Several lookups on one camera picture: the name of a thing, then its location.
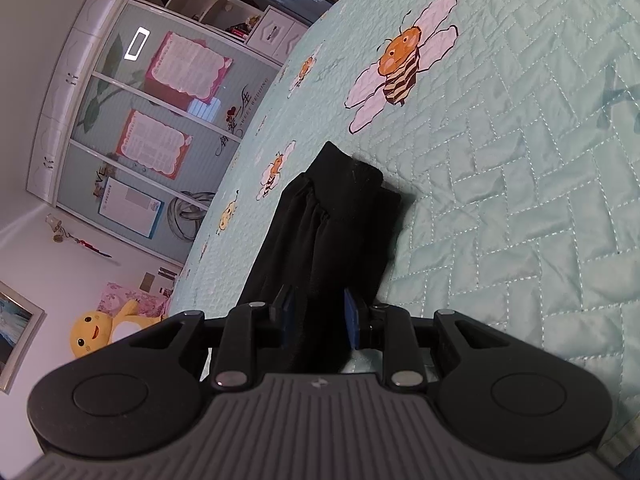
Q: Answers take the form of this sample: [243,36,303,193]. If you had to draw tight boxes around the yellow plush toy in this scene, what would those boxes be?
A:
[70,299,163,359]

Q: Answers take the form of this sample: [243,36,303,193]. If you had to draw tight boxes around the orange-bordered poster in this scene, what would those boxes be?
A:
[115,108,193,181]

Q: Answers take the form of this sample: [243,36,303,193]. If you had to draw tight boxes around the bee-print quilted bedspread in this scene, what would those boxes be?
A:
[170,0,640,480]

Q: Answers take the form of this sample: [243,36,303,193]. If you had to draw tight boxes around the framed picture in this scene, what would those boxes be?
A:
[0,282,47,393]

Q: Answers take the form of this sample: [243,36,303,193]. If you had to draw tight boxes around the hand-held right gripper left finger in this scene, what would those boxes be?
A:
[129,285,296,393]

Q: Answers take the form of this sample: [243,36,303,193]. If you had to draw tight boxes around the white corner shelf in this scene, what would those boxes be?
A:
[160,0,261,36]

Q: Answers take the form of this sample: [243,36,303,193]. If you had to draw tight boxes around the wall hanging ornament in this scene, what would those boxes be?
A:
[46,212,120,263]

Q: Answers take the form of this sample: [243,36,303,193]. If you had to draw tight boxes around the white drawer cabinet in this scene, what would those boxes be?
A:
[245,6,311,61]

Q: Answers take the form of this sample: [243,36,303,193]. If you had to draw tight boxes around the pink-bordered poster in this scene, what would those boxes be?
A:
[145,31,235,106]

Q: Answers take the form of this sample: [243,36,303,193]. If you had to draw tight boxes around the black pants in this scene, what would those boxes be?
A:
[235,141,403,376]

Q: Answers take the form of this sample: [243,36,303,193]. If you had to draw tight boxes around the blue-bordered poster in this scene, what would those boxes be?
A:
[97,177,165,239]

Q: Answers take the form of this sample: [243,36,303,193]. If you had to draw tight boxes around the sliding-door wardrobe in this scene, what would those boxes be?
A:
[25,0,286,268]

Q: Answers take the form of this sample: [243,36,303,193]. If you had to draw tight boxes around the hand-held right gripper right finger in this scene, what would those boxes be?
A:
[344,287,506,391]

